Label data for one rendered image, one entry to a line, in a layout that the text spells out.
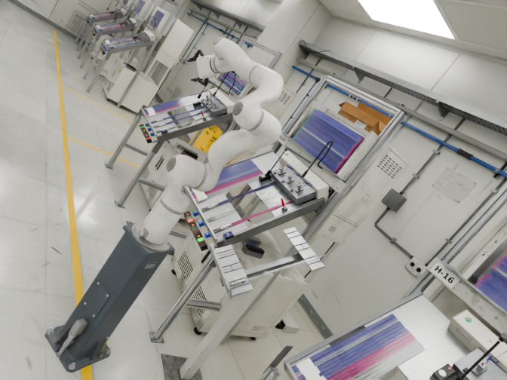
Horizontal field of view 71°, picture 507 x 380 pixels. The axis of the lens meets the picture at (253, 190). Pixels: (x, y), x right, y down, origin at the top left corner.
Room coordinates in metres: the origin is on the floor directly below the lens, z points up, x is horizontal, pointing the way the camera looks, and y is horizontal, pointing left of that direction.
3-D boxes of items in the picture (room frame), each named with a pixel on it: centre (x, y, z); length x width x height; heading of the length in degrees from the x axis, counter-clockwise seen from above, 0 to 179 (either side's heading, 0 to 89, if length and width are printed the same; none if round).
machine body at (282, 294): (2.54, -0.27, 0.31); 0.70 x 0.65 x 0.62; 41
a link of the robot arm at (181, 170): (1.47, 0.27, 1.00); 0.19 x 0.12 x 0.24; 133
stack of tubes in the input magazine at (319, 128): (2.41, -0.22, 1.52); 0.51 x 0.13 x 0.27; 41
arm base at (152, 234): (1.49, 0.25, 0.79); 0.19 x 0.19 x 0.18
